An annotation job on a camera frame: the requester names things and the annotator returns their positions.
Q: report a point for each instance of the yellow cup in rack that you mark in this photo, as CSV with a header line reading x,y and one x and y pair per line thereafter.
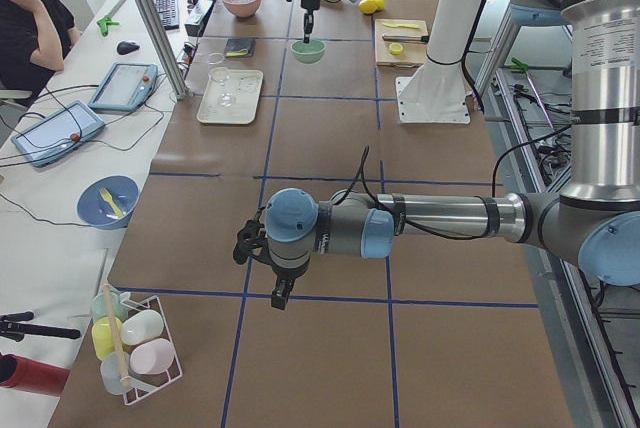
x,y
102,338

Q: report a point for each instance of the seated person in black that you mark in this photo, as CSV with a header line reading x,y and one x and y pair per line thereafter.
x,y
36,37

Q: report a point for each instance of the green bowl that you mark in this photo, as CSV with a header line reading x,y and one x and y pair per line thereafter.
x,y
308,53

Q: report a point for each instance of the whole yellow lemon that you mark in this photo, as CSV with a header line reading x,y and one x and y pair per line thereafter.
x,y
368,7

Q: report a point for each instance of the green clamp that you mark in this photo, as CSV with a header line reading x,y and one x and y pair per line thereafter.
x,y
105,23

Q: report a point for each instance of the black computer mouse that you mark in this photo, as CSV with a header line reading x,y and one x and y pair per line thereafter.
x,y
127,47

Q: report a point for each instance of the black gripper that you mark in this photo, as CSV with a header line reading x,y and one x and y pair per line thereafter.
x,y
309,2
286,278

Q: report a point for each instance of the yellow plastic knife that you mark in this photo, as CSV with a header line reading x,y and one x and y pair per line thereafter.
x,y
401,25

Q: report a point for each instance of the pink cup in rack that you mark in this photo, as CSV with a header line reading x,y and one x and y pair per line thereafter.
x,y
152,357

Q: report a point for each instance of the cream bear serving tray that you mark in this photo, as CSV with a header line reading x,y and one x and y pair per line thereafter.
x,y
246,86

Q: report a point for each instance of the white cup in rack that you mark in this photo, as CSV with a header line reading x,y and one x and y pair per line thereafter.
x,y
141,327

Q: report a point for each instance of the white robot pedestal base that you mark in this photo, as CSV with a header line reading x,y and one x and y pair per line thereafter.
x,y
436,92

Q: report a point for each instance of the blue teach pendant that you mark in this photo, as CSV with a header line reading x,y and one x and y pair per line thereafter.
x,y
53,137
125,87

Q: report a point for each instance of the blue teach pendant near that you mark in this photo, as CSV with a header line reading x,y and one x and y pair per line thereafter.
x,y
53,137

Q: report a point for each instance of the aluminium frame post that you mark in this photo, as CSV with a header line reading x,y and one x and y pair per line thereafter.
x,y
162,47

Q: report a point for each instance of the black keyboard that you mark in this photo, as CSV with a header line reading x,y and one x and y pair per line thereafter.
x,y
168,12

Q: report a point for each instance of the grey folded cloth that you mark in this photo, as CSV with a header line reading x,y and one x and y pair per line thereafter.
x,y
239,47

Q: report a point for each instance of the clear wine glass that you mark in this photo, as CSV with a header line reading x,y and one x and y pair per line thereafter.
x,y
220,76

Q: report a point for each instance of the wooden cutting board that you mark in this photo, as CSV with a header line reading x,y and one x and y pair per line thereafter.
x,y
413,55

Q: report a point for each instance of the white wire cup rack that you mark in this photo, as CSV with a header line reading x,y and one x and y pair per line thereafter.
x,y
115,372

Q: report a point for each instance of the blue teach pendant far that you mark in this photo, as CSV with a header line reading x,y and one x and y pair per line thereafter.
x,y
125,87

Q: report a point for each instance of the black tripod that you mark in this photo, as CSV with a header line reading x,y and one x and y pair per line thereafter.
x,y
16,326

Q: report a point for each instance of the blue bowl with fork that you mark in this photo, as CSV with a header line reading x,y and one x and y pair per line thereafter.
x,y
108,203

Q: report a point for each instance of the red bottle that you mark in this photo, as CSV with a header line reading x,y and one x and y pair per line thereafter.
x,y
32,376

